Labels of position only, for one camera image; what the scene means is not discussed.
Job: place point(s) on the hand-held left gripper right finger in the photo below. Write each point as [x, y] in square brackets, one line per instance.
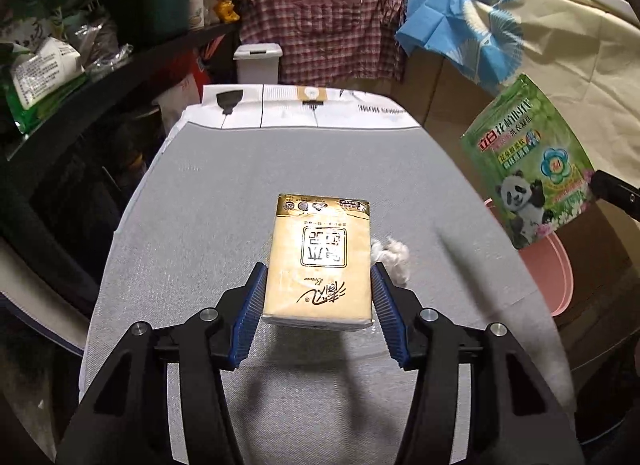
[387, 315]

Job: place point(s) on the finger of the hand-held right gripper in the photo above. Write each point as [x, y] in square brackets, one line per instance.
[615, 192]

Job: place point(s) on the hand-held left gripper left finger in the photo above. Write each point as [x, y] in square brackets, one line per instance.
[250, 315]

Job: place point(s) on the yellow tissue packet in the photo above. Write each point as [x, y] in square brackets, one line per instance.
[320, 265]

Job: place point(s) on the green panda detergent pouch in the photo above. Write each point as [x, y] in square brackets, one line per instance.
[525, 160]

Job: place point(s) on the pink plastic basin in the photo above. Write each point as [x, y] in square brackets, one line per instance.
[545, 275]

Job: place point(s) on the crumpled white tissue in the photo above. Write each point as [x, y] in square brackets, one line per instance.
[395, 255]

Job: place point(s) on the grey table cover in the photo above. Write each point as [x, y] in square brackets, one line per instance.
[200, 205]

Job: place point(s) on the white cardboard sheet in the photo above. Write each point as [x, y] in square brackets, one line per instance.
[300, 107]

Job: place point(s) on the blue and cream printed cloth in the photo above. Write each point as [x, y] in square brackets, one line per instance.
[450, 20]

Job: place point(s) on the small white lidded bin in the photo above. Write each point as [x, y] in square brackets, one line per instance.
[257, 67]

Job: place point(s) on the red cardboard box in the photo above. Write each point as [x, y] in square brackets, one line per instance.
[205, 65]

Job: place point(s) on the black metal shelf rack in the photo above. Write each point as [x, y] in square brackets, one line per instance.
[165, 57]

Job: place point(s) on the red plaid shirt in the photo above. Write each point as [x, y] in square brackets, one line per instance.
[320, 20]

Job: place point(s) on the clear plastic bag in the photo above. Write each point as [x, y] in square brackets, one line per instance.
[102, 50]

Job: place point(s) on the yellow toy figure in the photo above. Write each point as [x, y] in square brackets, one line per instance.
[226, 10]

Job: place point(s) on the white printed cup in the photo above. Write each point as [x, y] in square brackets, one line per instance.
[197, 12]

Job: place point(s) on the green and white food bag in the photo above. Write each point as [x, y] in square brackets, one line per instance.
[45, 80]

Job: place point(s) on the green storage box white lid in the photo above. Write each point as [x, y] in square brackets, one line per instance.
[155, 10]

